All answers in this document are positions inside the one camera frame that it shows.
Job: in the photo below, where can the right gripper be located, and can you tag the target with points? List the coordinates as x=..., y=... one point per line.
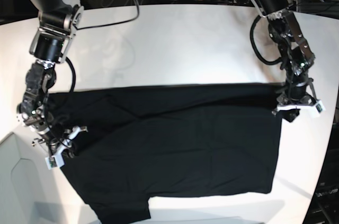
x=59, y=145

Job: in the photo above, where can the white plastic bin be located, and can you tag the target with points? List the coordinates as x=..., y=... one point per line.
x=22, y=197

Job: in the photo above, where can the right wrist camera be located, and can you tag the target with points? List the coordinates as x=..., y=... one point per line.
x=55, y=161

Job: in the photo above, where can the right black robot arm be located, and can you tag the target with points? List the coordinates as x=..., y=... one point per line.
x=58, y=20

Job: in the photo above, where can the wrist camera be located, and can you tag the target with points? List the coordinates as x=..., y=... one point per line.
x=319, y=108
x=55, y=161

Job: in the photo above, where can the black equipment at right edge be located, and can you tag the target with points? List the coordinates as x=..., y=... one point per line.
x=324, y=204

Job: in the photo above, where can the black T-shirt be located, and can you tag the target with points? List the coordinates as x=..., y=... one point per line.
x=184, y=141

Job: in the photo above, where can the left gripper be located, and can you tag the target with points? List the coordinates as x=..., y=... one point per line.
x=295, y=97

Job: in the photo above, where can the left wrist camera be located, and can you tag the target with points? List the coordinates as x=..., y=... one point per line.
x=319, y=108

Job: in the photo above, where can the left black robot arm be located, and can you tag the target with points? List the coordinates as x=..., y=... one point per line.
x=296, y=58

